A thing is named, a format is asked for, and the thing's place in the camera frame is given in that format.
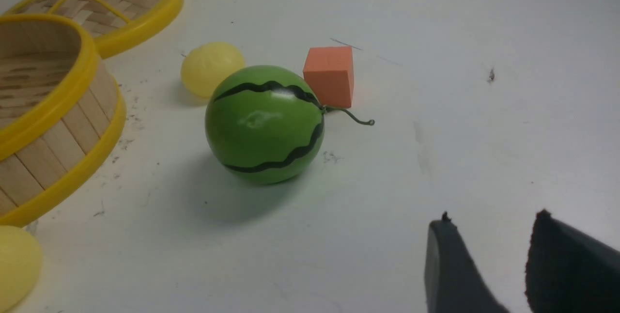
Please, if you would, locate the bamboo steamer tray yellow rim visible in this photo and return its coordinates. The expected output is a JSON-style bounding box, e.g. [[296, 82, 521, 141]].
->
[[1, 14, 126, 227]]

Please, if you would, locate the green toy watermelon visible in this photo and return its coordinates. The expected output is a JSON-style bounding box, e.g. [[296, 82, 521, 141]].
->
[[204, 65, 375, 185]]

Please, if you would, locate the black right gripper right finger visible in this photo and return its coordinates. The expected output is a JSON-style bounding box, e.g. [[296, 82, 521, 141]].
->
[[525, 210, 620, 313]]

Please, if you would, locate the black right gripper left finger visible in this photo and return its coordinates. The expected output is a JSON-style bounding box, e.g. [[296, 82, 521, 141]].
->
[[425, 212, 509, 313]]

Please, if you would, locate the yellow toy bun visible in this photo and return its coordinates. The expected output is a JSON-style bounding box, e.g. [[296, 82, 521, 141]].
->
[[180, 42, 246, 98], [0, 225, 44, 313]]

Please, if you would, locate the orange foam cube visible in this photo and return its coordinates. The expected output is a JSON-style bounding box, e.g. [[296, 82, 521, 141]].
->
[[303, 46, 355, 109]]

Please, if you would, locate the woven bamboo steamer lid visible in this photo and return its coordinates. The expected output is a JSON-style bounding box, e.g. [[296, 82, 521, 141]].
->
[[7, 0, 184, 59]]

